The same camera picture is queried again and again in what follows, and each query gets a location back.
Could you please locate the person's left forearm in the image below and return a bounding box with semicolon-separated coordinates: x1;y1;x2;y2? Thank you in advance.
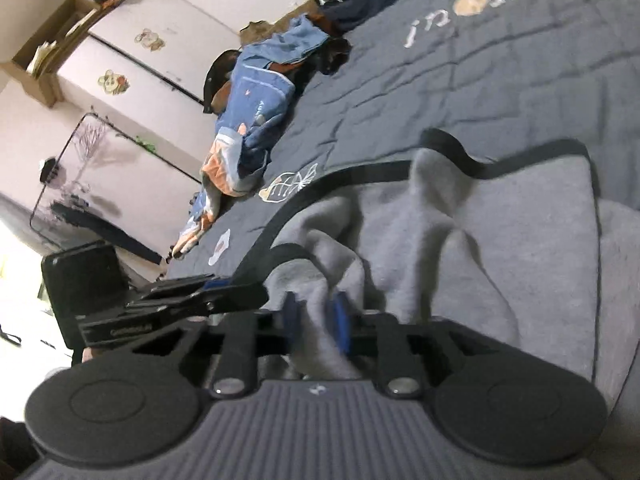
0;402;38;480

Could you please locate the blue orange printed blanket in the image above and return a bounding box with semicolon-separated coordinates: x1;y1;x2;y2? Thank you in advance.
170;50;296;261

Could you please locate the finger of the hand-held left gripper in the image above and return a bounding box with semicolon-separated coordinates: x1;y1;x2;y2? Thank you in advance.
126;282;269;319
132;272;228;302

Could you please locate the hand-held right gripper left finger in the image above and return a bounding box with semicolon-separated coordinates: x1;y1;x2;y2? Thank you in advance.
132;291;303;398

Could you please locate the grey-blue quilted bedspread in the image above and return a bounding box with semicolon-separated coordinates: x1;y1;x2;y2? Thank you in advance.
165;0;640;281

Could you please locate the blue denim garment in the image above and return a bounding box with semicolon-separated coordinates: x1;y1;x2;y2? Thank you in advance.
240;14;331;68

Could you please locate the black clothes rack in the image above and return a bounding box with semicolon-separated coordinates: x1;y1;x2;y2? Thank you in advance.
29;112;203;253

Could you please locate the dark hanging garment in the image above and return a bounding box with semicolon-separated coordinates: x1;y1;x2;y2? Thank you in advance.
50;201;166;266

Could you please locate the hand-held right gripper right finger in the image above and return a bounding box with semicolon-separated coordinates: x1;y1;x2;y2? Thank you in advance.
329;290;501;398

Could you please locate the grey sweatshirt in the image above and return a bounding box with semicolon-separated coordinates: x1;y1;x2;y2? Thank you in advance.
235;130;640;480

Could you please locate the large open cardboard box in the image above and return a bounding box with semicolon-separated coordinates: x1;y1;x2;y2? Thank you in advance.
11;0;101;107

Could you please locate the black hanging cap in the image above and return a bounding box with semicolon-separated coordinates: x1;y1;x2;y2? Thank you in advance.
39;156;67;187

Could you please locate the dark brown patterned garment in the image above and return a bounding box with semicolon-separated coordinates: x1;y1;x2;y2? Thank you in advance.
315;35;352;77

